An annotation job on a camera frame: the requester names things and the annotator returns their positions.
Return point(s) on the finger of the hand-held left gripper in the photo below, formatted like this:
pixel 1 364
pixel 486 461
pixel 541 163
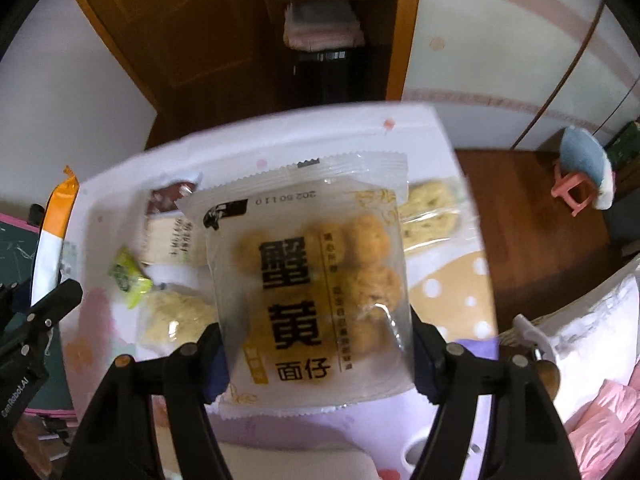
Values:
pixel 10 297
pixel 55 305

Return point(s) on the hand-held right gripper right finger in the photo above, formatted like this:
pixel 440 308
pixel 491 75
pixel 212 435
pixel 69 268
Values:
pixel 425 365

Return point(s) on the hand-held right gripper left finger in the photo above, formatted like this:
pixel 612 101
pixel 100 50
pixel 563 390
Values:
pixel 217 365

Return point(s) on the clear noodle cake packet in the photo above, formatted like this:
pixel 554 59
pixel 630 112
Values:
pixel 432 215
pixel 172 322

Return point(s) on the orange white snack packet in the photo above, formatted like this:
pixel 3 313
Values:
pixel 52 230

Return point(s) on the green snack packet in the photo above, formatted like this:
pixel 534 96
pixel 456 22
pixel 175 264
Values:
pixel 127 275

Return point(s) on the translucent packet of yellow balls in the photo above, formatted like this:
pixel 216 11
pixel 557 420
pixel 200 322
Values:
pixel 310 285

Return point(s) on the white plastic tray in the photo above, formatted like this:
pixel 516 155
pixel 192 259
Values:
pixel 300 462

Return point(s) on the dark brown white packet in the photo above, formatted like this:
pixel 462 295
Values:
pixel 167 230

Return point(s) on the brown wooden bed knob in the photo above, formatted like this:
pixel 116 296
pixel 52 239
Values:
pixel 547 380

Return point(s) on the white bed sheet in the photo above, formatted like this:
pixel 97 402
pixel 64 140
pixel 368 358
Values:
pixel 595 325

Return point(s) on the pink blanket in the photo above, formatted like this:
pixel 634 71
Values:
pixel 605 430

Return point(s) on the pink plastic stool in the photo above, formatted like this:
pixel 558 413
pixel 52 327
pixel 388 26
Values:
pixel 572 190

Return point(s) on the printed cartoon tablecloth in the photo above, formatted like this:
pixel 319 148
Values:
pixel 325 135

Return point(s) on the blue white plush cushion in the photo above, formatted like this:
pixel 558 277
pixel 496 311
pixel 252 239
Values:
pixel 585 155

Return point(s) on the dark green box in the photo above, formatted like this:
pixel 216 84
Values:
pixel 625 147

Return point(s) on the wooden door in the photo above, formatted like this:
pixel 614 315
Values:
pixel 175 35

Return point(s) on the black bin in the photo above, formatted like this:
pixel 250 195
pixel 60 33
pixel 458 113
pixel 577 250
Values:
pixel 322 77

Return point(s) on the wooden shelf cabinet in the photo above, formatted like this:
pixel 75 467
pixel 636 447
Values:
pixel 400 35

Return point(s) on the floral sliding wardrobe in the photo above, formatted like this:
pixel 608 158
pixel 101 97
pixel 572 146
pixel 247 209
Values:
pixel 500 35

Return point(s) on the stack of folded towels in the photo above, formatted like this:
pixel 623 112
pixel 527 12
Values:
pixel 322 27

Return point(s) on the green chalkboard pink frame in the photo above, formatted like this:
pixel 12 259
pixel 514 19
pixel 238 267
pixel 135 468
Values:
pixel 15 250

